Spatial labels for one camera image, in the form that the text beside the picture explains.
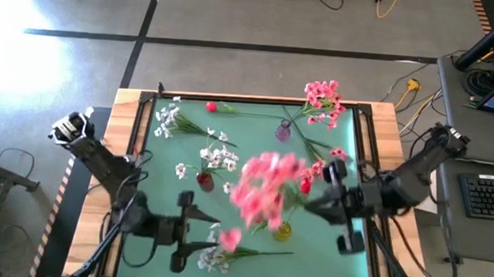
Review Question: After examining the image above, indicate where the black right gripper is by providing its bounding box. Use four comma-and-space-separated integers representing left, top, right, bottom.
302, 157, 387, 257

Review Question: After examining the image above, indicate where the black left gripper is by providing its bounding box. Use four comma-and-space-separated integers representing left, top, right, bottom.
135, 187, 223, 277

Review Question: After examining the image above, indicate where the red artificial tulip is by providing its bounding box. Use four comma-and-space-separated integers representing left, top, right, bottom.
285, 174, 313, 230
204, 99, 285, 120

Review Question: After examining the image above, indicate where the pink artificial flower bunch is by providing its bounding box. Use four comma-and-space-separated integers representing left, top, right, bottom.
280, 75, 349, 131
216, 148, 316, 258
276, 105, 352, 183

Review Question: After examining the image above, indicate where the red ribbed glass vase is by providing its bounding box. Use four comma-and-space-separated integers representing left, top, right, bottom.
195, 172, 215, 193

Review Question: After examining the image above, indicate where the yellow ribbed glass vase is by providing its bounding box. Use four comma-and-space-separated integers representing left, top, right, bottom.
273, 220, 293, 243

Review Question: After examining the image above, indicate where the white artificial flower bunch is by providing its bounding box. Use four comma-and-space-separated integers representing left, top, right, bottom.
153, 93, 241, 148
173, 125, 243, 196
195, 220, 297, 277

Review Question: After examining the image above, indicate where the small purple glass vase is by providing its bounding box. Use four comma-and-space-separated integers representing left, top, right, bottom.
274, 117, 293, 143

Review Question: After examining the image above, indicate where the black support strut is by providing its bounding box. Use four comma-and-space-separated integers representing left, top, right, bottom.
356, 214, 431, 277
70, 207, 133, 277

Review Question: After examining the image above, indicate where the black platform with striped edge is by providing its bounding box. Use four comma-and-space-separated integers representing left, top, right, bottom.
27, 103, 117, 277

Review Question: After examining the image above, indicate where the grey desk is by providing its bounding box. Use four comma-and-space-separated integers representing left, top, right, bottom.
425, 53, 494, 266

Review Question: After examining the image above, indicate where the black computer keyboard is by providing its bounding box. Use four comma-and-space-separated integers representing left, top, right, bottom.
456, 173, 494, 221

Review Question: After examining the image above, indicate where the black floor stand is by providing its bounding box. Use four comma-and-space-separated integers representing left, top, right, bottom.
0, 142, 44, 277

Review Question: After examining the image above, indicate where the black monitor stand pole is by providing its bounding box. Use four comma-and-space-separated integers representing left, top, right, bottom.
453, 0, 494, 74

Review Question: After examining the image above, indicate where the black table frame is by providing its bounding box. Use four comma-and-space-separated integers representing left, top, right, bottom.
117, 81, 390, 277

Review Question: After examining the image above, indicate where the yellow plug cable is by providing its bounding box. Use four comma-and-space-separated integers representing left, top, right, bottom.
393, 76, 424, 114

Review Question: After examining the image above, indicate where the black cable coil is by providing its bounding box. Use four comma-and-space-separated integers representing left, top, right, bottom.
461, 65, 494, 99

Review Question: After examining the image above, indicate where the black floor cable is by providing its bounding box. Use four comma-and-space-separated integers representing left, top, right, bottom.
316, 0, 346, 12

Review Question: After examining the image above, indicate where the yellow power cord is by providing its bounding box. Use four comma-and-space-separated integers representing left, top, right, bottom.
373, 0, 401, 21

